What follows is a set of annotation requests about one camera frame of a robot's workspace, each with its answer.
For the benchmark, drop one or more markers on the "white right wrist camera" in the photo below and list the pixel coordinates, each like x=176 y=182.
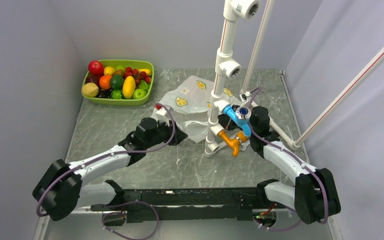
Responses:
x=244 y=96

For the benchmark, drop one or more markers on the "green fake apple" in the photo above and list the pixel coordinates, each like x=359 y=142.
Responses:
x=139 y=93

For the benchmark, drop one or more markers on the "pale yellow fake lemon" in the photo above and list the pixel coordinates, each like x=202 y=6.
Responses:
x=90 y=90

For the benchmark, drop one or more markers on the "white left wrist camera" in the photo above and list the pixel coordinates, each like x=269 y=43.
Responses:
x=162 y=115

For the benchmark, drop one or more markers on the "dark red fake apple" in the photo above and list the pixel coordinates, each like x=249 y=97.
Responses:
x=93 y=79

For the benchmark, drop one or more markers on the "white diagonal corner pipe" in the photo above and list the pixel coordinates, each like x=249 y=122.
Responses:
x=367 y=70

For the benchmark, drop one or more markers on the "green plastic fruit basin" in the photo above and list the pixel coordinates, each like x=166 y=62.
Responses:
x=115 y=97

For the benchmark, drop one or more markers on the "white printed plastic bag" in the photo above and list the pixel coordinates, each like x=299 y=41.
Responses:
x=190 y=106

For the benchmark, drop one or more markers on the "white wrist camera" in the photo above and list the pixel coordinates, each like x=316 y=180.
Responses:
x=162 y=115
x=244 y=96

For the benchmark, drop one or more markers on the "yellow fake mango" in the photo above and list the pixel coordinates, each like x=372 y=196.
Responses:
x=128 y=87

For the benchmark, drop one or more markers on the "orange brass faucet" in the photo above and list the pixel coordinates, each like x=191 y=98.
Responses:
x=234 y=142

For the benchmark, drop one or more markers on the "red fake cherry tomatoes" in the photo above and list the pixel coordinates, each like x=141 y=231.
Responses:
x=139 y=74

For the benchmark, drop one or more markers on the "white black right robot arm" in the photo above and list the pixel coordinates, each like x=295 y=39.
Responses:
x=312 y=195

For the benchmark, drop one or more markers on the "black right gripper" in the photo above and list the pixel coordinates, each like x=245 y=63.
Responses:
x=226 y=121

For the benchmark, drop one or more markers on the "orange fake orange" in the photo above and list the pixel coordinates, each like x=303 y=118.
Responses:
x=105 y=82

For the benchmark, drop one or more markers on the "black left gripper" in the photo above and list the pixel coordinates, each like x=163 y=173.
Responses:
x=178 y=136

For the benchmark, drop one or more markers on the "green fake lime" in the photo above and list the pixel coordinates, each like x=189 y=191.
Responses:
x=117 y=82

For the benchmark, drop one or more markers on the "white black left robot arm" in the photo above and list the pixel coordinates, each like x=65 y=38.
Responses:
x=66 y=186

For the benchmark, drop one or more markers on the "blue plastic faucet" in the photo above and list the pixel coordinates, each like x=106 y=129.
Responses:
x=241 y=116

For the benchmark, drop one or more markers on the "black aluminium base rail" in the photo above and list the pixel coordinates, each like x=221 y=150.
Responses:
x=177 y=204

